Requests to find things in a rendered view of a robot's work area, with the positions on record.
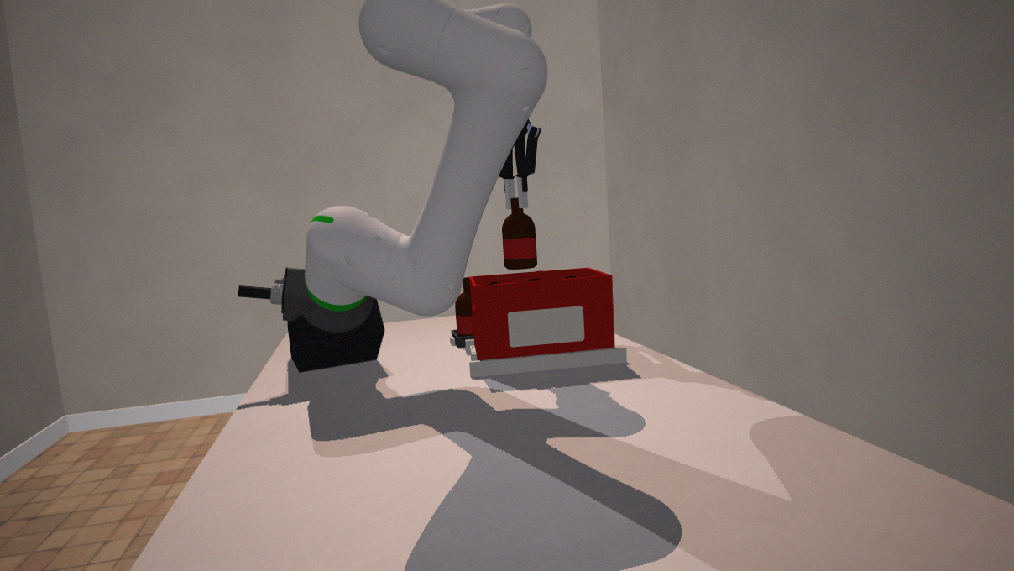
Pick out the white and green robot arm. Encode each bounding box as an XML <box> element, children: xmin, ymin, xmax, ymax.
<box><xmin>238</xmin><ymin>0</ymin><xmax>547</xmax><ymax>333</ymax></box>

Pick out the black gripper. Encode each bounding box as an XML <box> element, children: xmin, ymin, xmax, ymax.
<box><xmin>499</xmin><ymin>119</ymin><xmax>541</xmax><ymax>209</ymax></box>

